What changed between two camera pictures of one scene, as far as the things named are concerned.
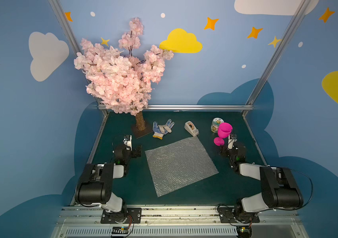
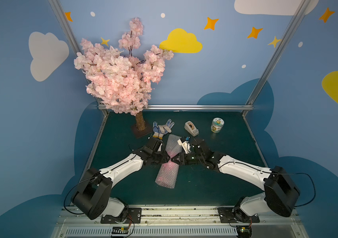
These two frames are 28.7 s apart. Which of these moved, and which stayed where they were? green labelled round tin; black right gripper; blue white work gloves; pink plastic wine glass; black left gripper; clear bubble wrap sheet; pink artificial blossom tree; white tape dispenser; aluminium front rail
Moved: pink plastic wine glass; clear bubble wrap sheet; black right gripper; black left gripper
Stayed: aluminium front rail; pink artificial blossom tree; blue white work gloves; white tape dispenser; green labelled round tin
